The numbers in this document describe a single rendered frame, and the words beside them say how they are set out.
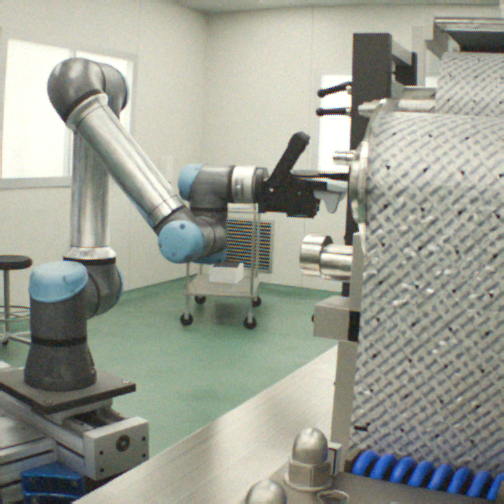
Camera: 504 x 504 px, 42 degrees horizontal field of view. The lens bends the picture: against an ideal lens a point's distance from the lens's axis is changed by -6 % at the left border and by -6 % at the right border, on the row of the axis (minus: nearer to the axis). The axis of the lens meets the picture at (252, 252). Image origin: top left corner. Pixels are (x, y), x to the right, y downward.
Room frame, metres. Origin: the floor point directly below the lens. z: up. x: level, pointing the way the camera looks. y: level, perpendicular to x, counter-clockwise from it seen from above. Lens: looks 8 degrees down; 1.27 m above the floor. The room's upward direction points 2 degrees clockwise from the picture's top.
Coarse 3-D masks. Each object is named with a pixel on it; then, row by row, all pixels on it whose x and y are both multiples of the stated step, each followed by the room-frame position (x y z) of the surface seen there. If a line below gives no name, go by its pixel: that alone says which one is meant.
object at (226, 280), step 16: (240, 208) 5.18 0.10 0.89; (256, 208) 5.04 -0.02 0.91; (256, 256) 5.83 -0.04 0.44; (224, 272) 5.48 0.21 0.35; (240, 272) 5.65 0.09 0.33; (256, 272) 5.83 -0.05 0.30; (192, 288) 5.21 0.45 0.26; (208, 288) 5.24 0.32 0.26; (224, 288) 5.26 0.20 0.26; (240, 288) 5.29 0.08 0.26; (256, 288) 5.32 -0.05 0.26; (256, 304) 5.83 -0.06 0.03; (192, 320) 5.05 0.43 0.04
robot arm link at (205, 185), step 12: (192, 168) 1.33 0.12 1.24; (204, 168) 1.32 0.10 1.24; (216, 168) 1.32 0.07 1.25; (228, 168) 1.31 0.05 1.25; (180, 180) 1.32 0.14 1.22; (192, 180) 1.31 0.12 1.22; (204, 180) 1.31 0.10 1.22; (216, 180) 1.30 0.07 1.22; (228, 180) 1.30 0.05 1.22; (180, 192) 1.33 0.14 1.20; (192, 192) 1.32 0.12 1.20; (204, 192) 1.31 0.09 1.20; (216, 192) 1.31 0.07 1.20; (228, 192) 1.30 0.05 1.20; (192, 204) 1.32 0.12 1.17; (204, 204) 1.31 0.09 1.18; (216, 204) 1.31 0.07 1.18
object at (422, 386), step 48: (384, 288) 0.51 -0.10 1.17; (432, 288) 0.50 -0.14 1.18; (480, 288) 0.48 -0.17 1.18; (384, 336) 0.51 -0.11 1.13; (432, 336) 0.50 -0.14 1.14; (480, 336) 0.48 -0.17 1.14; (384, 384) 0.51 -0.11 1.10; (432, 384) 0.49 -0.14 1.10; (480, 384) 0.48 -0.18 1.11; (384, 432) 0.51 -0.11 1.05; (432, 432) 0.49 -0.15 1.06; (480, 432) 0.47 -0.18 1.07
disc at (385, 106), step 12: (384, 108) 0.56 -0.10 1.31; (396, 108) 0.59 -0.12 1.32; (372, 120) 0.53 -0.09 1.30; (372, 132) 0.53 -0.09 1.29; (372, 144) 0.53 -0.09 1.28; (360, 168) 0.52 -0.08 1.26; (360, 180) 0.51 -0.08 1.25; (360, 192) 0.51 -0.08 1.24; (360, 204) 0.52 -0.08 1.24; (360, 216) 0.52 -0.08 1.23; (360, 228) 0.52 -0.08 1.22
